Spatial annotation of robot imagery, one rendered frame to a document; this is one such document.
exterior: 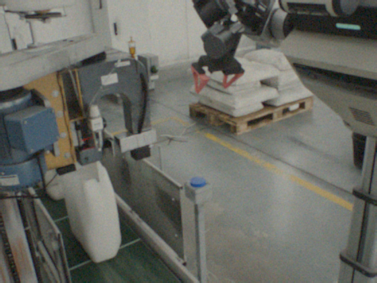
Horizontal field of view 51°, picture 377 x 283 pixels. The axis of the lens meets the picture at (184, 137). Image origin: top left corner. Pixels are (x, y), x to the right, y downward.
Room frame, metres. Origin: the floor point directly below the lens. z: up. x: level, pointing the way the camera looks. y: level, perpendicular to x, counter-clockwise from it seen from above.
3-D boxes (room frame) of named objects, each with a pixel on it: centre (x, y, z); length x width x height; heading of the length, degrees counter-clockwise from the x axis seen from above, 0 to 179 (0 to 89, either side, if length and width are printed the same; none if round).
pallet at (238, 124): (4.36, -0.80, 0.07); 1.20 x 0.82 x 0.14; 124
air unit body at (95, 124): (1.19, 0.28, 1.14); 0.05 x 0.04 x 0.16; 122
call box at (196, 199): (1.33, -0.04, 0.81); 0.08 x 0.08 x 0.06; 32
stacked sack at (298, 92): (4.36, -1.18, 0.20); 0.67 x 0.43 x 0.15; 122
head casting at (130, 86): (1.40, 0.29, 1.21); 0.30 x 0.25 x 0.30; 32
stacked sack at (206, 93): (4.36, -0.45, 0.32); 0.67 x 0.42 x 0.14; 126
